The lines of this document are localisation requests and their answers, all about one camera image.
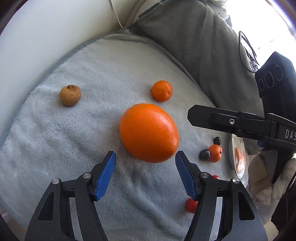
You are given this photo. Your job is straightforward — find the light grey towel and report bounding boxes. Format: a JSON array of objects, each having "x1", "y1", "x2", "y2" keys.
[{"x1": 1, "y1": 34, "x2": 234, "y2": 240}]

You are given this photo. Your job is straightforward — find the right white gloved hand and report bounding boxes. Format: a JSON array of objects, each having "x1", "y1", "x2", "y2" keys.
[{"x1": 247, "y1": 149, "x2": 295, "y2": 224}]

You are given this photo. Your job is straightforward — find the dark plum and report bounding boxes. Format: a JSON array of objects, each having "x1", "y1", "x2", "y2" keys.
[
  {"x1": 199, "y1": 149, "x2": 211, "y2": 161},
  {"x1": 213, "y1": 137, "x2": 221, "y2": 146}
]

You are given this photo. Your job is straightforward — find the floral white plate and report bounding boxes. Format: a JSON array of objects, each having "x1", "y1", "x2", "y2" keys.
[{"x1": 228, "y1": 134, "x2": 246, "y2": 178}]

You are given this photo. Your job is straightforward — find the black cable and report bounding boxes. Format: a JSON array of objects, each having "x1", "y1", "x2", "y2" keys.
[{"x1": 238, "y1": 31, "x2": 261, "y2": 73}]

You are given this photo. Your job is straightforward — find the white cable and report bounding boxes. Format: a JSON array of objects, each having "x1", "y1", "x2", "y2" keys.
[{"x1": 108, "y1": 0, "x2": 125, "y2": 29}]

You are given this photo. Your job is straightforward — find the large orange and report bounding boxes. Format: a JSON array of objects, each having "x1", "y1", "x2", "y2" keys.
[{"x1": 119, "y1": 103, "x2": 179, "y2": 163}]

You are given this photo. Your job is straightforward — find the dark grey blanket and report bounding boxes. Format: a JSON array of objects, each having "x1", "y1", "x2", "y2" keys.
[{"x1": 128, "y1": 0, "x2": 265, "y2": 153}]

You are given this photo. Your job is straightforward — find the brown longan fruit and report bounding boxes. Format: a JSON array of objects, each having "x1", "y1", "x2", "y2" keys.
[{"x1": 59, "y1": 85, "x2": 81, "y2": 106}]

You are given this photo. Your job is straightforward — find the small mandarin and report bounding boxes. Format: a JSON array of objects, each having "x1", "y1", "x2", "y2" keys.
[
  {"x1": 151, "y1": 80, "x2": 173, "y2": 102},
  {"x1": 208, "y1": 144, "x2": 223, "y2": 163}
]

